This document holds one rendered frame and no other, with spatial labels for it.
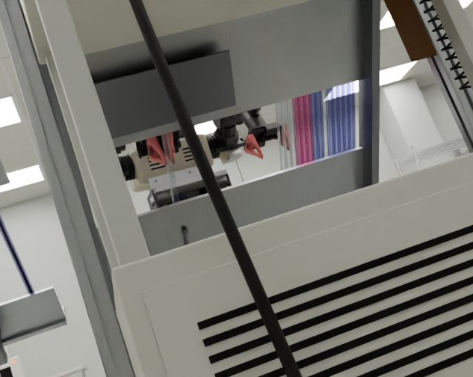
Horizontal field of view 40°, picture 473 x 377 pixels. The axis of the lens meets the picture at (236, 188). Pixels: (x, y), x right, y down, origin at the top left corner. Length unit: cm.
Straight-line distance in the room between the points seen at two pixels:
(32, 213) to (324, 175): 708
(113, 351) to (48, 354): 719
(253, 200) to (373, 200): 87
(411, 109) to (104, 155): 859
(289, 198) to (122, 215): 97
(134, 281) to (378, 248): 24
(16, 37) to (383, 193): 73
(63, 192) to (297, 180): 67
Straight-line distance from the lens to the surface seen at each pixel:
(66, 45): 71
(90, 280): 104
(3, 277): 838
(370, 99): 152
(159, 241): 151
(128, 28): 101
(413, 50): 117
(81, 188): 135
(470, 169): 74
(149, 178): 215
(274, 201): 156
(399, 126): 901
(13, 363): 690
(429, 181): 71
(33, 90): 114
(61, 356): 820
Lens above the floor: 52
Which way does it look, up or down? 12 degrees up
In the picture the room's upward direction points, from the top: 20 degrees counter-clockwise
